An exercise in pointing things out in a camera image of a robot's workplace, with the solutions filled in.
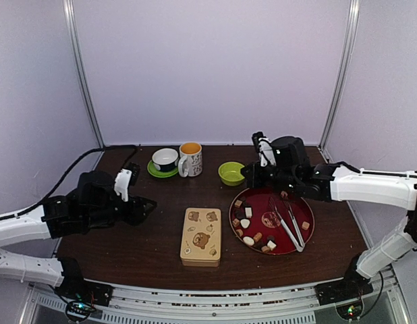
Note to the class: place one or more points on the white chocolate cube front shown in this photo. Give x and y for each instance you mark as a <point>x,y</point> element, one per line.
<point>271,245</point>

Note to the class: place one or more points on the right aluminium frame post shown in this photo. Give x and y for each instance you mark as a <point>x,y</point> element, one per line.
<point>346,56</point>

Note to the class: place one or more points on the caramel square sweet chocolate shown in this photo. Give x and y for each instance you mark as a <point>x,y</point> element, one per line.
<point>305,225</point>

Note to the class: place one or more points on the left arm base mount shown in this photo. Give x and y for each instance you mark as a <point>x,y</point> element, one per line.
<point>82,300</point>

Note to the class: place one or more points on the white block chocolate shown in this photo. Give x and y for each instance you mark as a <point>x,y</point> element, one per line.
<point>248,212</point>

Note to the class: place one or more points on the dark leaf chocolate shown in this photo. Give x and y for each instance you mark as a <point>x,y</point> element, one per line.
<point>244,201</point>

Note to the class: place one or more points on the green saucer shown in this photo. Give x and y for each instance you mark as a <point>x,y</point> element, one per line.
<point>162,171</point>

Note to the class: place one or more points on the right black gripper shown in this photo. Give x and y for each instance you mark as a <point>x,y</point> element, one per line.
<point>254,180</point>

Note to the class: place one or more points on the white oval chocolate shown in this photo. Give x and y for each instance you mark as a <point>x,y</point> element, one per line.
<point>248,240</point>

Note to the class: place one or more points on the dark rose chocolate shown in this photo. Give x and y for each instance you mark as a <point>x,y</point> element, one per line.
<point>239,214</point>

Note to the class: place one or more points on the patterned mug yellow inside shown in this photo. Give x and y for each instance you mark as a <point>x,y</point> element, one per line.
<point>190,160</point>

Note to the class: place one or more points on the beige tin box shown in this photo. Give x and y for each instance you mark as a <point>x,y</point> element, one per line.
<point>200,263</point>

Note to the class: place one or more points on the caramel ridged chocolate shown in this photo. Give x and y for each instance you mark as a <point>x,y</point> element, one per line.
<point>257,237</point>

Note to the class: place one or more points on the white and navy cup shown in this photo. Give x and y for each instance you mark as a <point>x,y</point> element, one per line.
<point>165,156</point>

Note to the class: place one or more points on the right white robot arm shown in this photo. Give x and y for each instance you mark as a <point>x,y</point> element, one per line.
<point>371,192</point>

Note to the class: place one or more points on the metal serving tongs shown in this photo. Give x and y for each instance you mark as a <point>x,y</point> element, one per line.
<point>294,234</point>

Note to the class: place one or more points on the round red tray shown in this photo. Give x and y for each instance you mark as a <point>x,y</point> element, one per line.
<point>265,221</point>

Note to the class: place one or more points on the beige cube chocolate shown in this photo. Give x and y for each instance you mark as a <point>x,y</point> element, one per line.
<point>237,204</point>

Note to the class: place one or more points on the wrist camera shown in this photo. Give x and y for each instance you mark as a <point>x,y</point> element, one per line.
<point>282,153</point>
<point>98,188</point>

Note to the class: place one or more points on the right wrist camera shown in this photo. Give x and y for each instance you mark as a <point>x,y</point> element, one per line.
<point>282,153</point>

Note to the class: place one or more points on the lime green bowl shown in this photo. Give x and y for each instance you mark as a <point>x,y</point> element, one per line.
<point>230,173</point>

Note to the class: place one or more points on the front metal rail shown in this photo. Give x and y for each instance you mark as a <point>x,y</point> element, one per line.
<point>289,304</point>

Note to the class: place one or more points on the beige round disc chocolate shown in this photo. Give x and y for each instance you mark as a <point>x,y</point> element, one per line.
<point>239,233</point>

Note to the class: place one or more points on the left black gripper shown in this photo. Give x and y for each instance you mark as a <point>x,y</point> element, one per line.
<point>136,214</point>

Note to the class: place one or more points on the bear print tin lid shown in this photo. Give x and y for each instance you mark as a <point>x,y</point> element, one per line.
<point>201,235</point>

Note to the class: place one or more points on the left aluminium frame post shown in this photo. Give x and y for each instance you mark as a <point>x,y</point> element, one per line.
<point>68,6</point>

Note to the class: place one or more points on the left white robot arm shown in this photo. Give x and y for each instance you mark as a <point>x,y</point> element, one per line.
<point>56,218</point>

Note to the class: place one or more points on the white heart chocolate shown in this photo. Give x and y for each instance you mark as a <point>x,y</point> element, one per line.
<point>245,223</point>

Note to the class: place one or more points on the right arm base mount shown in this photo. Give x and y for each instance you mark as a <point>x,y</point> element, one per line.
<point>346,296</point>

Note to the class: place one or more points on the aluminium frame post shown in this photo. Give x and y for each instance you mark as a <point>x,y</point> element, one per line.
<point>68,6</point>
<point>346,56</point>

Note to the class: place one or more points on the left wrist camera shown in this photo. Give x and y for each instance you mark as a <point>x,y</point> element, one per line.
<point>98,188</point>

